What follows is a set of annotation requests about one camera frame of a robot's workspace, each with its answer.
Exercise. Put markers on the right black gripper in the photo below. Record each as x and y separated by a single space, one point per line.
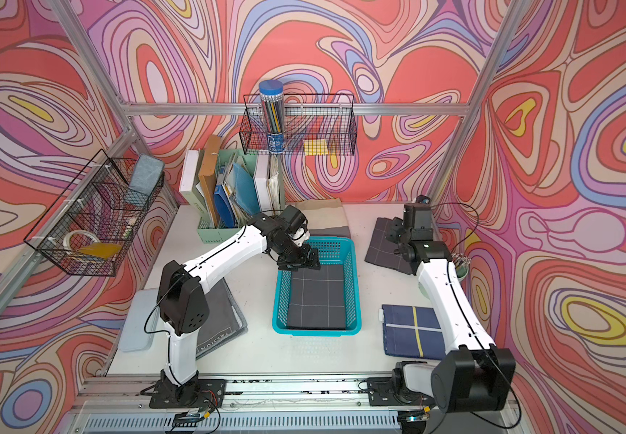
391 234

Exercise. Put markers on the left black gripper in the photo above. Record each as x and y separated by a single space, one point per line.
303 260

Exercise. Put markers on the dark grey checked pillowcase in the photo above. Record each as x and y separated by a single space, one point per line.
317 299

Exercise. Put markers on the teal plastic basket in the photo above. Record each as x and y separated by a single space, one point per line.
332 250

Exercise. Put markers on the grey pillowcase with label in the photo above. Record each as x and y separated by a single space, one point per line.
225 322

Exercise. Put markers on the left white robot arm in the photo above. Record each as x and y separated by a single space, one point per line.
181 298

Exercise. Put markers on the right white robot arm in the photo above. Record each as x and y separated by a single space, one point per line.
475 375

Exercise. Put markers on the beige and grey folded pillowcase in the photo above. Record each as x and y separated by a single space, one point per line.
325 217

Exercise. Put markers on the navy pillowcase with yellow stripe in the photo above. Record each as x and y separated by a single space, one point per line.
412 332

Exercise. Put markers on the green pencil cup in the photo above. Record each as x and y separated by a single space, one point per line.
464 266

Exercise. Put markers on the blue folder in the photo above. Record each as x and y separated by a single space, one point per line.
243 190

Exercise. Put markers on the white binder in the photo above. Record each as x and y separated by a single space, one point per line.
264 183

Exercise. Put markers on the green file organizer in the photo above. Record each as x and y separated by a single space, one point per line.
231 217

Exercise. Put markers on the yellow sticky notes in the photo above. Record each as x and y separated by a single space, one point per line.
315 147

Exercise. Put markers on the brown folder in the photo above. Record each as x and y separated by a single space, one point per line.
208 177

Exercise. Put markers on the white book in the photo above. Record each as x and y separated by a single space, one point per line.
188 181

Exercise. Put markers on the blue lidded pencil tube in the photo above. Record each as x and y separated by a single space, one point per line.
273 113

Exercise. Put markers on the grey blue sponge block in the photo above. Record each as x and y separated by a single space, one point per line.
147 172

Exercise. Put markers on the yellow card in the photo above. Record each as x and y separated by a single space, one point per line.
101 250

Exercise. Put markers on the white tape roll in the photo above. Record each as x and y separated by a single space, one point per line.
77 239

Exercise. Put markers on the back black wire basket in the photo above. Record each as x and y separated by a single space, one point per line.
328 116

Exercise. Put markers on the black wire basket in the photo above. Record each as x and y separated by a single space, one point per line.
328 116
98 199

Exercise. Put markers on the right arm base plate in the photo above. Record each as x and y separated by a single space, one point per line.
384 392

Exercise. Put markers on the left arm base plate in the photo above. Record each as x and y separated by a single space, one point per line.
195 394

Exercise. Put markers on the left black wire basket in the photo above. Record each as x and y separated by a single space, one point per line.
98 199

